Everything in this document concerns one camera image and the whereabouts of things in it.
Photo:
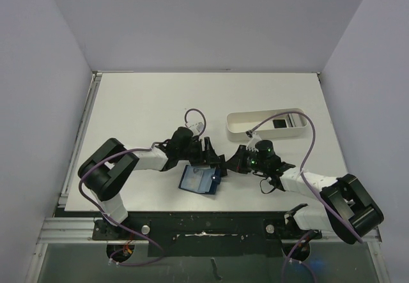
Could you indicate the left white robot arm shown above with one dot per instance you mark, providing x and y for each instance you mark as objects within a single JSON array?
[{"x": 104, "y": 173}]

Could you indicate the black credit card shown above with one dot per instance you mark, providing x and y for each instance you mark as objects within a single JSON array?
[{"x": 219, "y": 164}]

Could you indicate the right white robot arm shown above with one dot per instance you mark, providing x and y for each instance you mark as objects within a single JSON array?
[{"x": 348, "y": 210}]

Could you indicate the white oblong tray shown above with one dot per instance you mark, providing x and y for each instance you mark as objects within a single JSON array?
[{"x": 237, "y": 123}]

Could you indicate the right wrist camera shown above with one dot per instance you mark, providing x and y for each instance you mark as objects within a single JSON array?
[{"x": 254, "y": 138}]

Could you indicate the blue card holder wallet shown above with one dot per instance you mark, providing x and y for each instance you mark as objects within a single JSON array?
[{"x": 198, "y": 180}]

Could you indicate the aluminium rail left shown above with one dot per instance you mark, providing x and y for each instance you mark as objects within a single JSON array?
[{"x": 88, "y": 106}]

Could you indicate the black card in tray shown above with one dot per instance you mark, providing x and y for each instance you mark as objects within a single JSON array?
[{"x": 279, "y": 123}]

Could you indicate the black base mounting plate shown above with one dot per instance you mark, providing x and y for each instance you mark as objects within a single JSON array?
[{"x": 204, "y": 234}]

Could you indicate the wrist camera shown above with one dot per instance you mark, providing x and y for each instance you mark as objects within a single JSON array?
[
  {"x": 254, "y": 138},
  {"x": 196, "y": 128}
]

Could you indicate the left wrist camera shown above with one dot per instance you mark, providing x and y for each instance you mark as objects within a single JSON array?
[{"x": 196, "y": 128}]

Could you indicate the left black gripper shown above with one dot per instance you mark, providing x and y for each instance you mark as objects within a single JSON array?
[{"x": 206, "y": 156}]

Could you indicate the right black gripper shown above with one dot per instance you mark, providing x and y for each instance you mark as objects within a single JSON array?
[{"x": 242, "y": 160}]

